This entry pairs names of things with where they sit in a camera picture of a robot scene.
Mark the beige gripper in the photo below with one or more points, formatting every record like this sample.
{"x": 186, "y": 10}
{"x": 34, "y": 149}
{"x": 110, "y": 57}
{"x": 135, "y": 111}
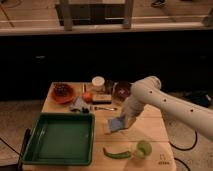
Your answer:
{"x": 127, "y": 121}

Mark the blue sponge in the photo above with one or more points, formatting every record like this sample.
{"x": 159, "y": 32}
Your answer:
{"x": 116, "y": 124}

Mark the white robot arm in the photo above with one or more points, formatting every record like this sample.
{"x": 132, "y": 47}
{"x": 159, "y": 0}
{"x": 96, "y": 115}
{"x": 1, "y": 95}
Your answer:
{"x": 148, "y": 91}

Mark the green plastic tray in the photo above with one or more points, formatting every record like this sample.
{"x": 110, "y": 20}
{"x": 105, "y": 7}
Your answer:
{"x": 61, "y": 139}

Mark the dark red bowl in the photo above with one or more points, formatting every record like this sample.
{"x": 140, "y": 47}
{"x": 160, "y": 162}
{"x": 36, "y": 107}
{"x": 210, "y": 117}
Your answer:
{"x": 122, "y": 90}

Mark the brown rectangular block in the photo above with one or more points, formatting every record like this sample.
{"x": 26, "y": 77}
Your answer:
{"x": 102, "y": 99}

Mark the green plastic cup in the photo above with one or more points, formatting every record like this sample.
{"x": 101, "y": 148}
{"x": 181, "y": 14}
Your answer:
{"x": 143, "y": 149}

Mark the green chili pepper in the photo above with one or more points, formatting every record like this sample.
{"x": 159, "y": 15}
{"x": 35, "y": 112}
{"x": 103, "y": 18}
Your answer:
{"x": 121, "y": 155}

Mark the metal fork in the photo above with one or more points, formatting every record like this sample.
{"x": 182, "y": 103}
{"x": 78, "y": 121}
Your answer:
{"x": 102, "y": 108}

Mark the orange fruit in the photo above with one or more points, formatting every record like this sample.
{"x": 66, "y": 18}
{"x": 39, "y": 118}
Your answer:
{"x": 87, "y": 96}

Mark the white lidded jar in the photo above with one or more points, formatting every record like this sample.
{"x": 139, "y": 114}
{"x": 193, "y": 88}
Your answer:
{"x": 98, "y": 83}

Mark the grey crumpled cloth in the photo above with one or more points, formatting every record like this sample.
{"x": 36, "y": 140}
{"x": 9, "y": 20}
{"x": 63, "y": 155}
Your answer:
{"x": 79, "y": 105}

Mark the orange bowl with grapes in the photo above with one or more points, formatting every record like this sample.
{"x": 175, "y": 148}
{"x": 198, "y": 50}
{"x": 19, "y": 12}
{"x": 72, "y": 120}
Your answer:
{"x": 62, "y": 93}

